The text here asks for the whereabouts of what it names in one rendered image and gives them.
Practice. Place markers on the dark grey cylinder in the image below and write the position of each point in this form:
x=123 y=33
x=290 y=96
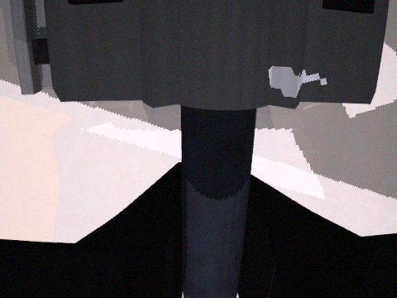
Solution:
x=216 y=160

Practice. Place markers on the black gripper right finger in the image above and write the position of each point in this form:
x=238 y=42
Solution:
x=291 y=252

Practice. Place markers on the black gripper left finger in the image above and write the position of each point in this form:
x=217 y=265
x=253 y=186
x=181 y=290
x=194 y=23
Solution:
x=137 y=254

